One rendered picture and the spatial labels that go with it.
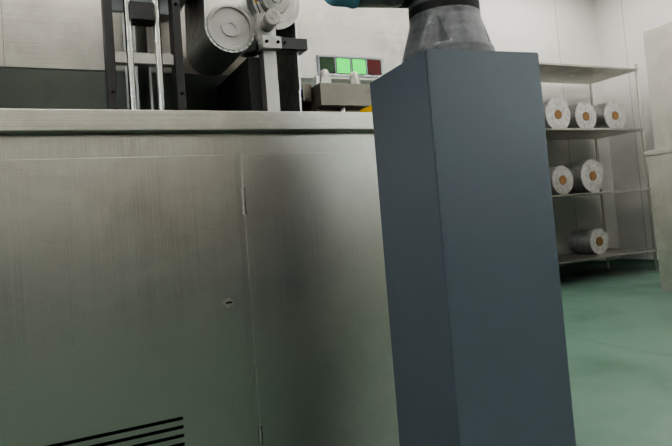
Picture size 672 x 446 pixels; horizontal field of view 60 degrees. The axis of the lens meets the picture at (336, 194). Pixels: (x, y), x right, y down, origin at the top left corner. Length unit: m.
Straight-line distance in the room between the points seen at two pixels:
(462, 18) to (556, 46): 5.27
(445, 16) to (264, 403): 0.81
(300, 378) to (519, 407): 0.50
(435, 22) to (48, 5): 1.20
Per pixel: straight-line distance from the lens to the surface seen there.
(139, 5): 1.39
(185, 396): 1.21
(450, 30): 0.94
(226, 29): 1.55
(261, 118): 1.20
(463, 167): 0.86
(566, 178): 5.31
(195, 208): 1.17
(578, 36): 6.47
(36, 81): 1.80
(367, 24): 2.12
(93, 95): 1.79
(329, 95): 1.56
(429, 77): 0.86
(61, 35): 1.83
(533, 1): 6.16
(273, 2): 1.60
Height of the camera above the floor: 0.67
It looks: 3 degrees up
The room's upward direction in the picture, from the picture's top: 5 degrees counter-clockwise
